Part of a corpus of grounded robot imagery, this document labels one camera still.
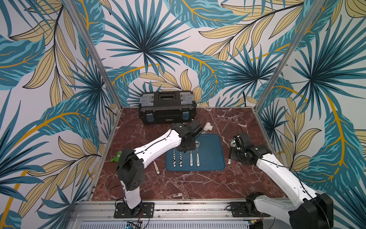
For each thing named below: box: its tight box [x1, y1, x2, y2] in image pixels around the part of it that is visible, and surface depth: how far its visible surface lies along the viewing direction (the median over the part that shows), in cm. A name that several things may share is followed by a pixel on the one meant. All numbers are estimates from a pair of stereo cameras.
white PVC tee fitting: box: [203, 122, 214, 132], surface depth 108 cm
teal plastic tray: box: [165, 133, 226, 172], surface depth 92 cm
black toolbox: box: [138, 90, 197, 125], surface depth 102 cm
